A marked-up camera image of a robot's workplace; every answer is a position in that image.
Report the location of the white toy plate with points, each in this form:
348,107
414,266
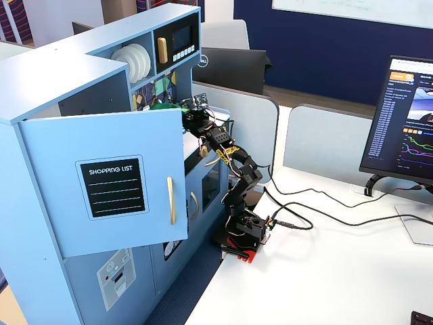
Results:
123,66
148,61
141,62

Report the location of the grey office chair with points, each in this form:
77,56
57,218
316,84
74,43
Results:
226,35

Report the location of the blue fridge door shopping list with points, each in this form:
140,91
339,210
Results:
135,135

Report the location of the white whiteboard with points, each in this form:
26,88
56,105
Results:
355,10

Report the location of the black monitor with lit screen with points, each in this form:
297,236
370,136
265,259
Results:
379,111

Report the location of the black dell monitor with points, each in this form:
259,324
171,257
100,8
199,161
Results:
236,71

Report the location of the black keyboard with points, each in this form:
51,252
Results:
423,319

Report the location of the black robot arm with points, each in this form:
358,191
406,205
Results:
248,176

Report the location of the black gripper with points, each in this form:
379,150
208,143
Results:
188,119

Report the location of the gold stove knob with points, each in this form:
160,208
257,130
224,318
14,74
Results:
203,150

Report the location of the black toy microwave door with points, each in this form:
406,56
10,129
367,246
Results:
181,23

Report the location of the silver monitor stand base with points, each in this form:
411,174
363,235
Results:
412,227

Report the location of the grey desk divider panel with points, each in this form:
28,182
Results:
324,139
250,135

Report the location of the red arm base mount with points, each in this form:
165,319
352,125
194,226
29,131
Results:
245,252

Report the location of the blue toy kitchen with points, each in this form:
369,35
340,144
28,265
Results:
67,84

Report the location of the small wrist camera board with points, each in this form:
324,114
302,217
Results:
201,99

